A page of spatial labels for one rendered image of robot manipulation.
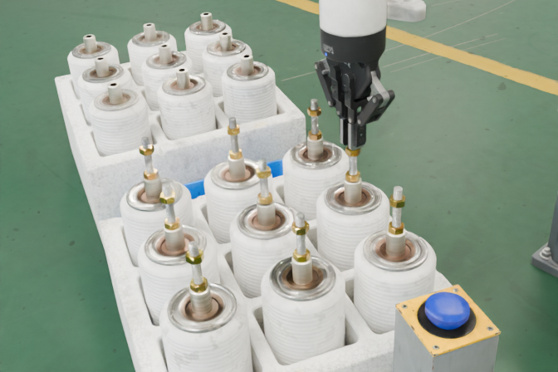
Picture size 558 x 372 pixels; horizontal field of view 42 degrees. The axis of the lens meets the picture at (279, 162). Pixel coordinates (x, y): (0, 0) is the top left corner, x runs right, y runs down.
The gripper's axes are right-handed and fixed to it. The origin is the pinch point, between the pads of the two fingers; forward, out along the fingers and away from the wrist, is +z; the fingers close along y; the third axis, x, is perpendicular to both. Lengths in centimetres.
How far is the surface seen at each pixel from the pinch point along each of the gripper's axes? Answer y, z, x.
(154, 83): -53, 12, -5
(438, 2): -97, 35, 106
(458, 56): -63, 35, 82
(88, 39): -68, 7, -11
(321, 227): -0.6, 13.0, -4.6
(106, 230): -22.4, 17.0, -26.8
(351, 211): 2.6, 9.6, -2.1
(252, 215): -4.3, 9.8, -12.6
